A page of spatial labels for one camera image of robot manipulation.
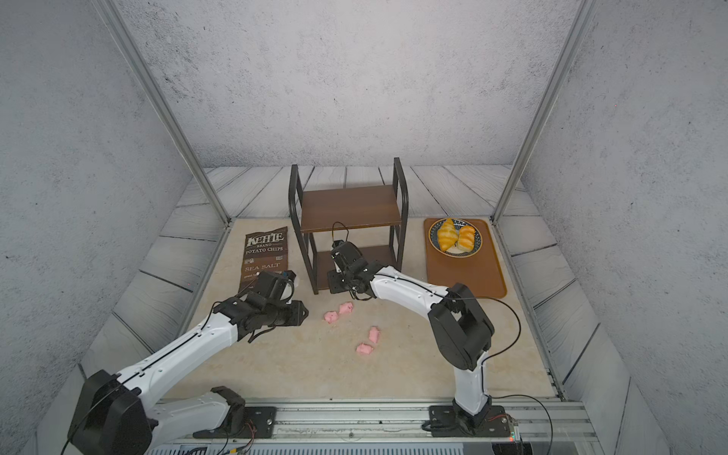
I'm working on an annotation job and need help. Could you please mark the pink pig toy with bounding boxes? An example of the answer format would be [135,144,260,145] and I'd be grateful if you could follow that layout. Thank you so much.
[356,343,375,356]
[339,301,354,316]
[324,311,339,324]
[369,326,380,344]

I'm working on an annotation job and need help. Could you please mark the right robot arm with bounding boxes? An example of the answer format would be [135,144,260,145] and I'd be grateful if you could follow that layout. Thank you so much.
[327,240,495,431]

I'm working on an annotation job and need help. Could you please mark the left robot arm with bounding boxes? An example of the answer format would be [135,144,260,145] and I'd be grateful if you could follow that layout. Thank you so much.
[66,270,308,454]

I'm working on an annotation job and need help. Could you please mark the Kettle potato chips bag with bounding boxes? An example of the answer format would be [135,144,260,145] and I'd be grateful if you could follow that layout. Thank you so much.
[239,227,288,291]

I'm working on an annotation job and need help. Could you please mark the two-tier wooden metal shelf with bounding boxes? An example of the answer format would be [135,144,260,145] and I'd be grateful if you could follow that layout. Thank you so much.
[287,157,410,294]

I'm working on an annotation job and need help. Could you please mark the left croissant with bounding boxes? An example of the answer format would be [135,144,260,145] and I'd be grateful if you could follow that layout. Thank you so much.
[437,218,459,252]

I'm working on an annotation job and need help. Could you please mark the croissant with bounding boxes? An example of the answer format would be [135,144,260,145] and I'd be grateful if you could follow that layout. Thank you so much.
[457,226,477,253]
[437,218,459,252]

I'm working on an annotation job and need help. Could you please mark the blue patterned plate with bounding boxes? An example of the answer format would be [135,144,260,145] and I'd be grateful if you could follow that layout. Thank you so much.
[425,218,485,259]

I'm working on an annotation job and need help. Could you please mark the right croissant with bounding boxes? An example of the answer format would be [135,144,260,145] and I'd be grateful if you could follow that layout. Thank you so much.
[457,226,477,253]

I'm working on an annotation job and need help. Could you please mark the brown wooden tray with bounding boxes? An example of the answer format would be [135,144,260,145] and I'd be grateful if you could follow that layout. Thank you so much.
[424,218,507,299]

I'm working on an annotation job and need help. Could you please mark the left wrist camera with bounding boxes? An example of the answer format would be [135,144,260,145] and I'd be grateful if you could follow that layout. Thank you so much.
[281,270,298,288]

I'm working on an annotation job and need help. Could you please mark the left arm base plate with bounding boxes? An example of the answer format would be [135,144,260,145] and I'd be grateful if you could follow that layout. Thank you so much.
[193,406,277,440]

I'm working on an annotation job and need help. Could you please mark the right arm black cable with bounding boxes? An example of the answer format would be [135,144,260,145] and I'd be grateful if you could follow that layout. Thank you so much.
[374,272,555,455]

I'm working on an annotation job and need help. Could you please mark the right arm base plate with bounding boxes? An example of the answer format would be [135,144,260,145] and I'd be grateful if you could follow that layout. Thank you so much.
[421,404,515,438]

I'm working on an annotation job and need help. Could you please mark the right aluminium frame post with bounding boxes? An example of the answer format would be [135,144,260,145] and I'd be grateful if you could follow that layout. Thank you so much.
[491,0,597,226]

